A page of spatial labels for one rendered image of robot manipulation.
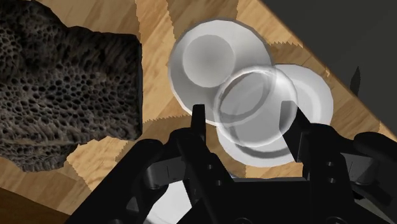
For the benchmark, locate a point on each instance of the white plate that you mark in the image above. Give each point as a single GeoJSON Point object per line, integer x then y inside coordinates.
{"type": "Point", "coordinates": [310, 93]}

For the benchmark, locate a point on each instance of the white bowl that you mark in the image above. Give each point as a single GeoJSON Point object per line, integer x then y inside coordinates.
{"type": "Point", "coordinates": [211, 59]}

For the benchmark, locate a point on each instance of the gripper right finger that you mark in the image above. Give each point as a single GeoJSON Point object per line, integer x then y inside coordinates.
{"type": "Point", "coordinates": [328, 155]}

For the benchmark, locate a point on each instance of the dark porous sponge block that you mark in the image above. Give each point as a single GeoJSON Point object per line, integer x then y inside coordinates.
{"type": "Point", "coordinates": [62, 93]}

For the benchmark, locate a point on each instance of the clear glass bowl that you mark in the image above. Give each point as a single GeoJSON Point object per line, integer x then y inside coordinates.
{"type": "Point", "coordinates": [254, 105]}

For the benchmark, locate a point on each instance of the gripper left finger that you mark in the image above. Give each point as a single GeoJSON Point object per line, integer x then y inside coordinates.
{"type": "Point", "coordinates": [192, 161]}

